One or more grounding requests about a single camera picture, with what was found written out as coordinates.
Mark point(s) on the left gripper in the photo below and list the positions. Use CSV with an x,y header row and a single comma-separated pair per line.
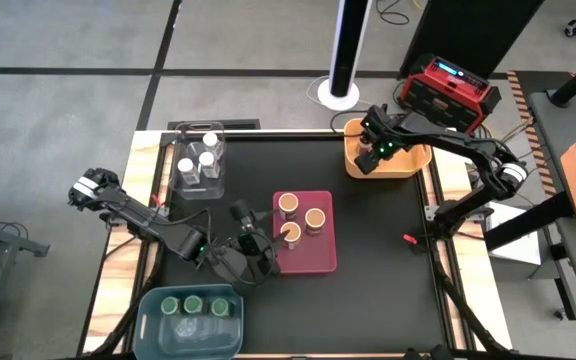
x,y
243,252

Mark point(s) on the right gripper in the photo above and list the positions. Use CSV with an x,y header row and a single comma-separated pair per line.
x,y
385,137

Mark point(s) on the furikake jar tan lid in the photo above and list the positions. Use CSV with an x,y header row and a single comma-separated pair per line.
x,y
292,233
288,203
314,218

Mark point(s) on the green lid herb jar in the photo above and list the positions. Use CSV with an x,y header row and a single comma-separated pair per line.
x,y
220,306
193,304
170,305

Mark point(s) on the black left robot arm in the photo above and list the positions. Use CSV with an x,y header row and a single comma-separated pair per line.
x,y
138,217

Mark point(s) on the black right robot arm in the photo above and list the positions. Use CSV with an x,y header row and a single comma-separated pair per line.
x,y
468,145

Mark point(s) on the yellow plastic bin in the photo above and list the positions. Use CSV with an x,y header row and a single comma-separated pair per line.
x,y
408,165

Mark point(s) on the pink plastic bin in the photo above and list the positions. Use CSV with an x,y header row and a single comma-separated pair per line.
x,y
318,255

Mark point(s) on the clear plastic bin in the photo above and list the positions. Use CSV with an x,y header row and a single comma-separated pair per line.
x,y
198,187

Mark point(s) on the red black power box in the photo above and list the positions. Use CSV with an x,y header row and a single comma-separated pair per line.
x,y
443,95

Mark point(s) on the black tower with white base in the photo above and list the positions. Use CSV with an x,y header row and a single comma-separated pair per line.
x,y
348,50

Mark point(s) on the black floor bar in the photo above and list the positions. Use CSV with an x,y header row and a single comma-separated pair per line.
x,y
238,124

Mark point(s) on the black divider panel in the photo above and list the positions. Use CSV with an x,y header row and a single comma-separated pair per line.
x,y
468,35

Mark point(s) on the blue-grey plastic bin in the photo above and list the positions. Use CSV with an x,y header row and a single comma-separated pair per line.
x,y
150,325

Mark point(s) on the grey side table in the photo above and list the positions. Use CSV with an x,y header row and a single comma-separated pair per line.
x,y
548,115

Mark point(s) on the white box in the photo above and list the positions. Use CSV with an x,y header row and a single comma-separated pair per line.
x,y
518,245

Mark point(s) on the black handheld device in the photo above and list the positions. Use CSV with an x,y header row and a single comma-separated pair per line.
x,y
428,354

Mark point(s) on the caster wheel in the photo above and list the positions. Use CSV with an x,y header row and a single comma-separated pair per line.
x,y
572,27

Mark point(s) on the black rig frame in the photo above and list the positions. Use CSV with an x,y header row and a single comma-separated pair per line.
x,y
468,320

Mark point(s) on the grey metal frame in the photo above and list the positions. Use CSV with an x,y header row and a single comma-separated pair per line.
x,y
8,239

